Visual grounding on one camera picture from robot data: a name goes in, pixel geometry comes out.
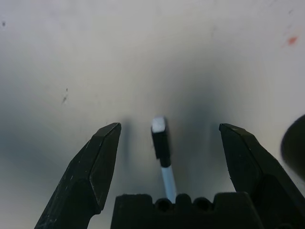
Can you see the white pen with black cap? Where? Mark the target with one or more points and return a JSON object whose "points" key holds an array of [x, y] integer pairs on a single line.
{"points": [[160, 143]]}

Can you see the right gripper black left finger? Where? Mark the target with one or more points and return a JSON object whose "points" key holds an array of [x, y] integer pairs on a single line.
{"points": [[83, 181]]}

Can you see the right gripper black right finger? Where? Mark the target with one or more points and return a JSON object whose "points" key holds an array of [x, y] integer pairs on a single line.
{"points": [[257, 171]]}

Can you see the black plastic cup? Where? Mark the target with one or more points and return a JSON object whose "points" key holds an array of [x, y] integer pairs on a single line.
{"points": [[295, 148]]}

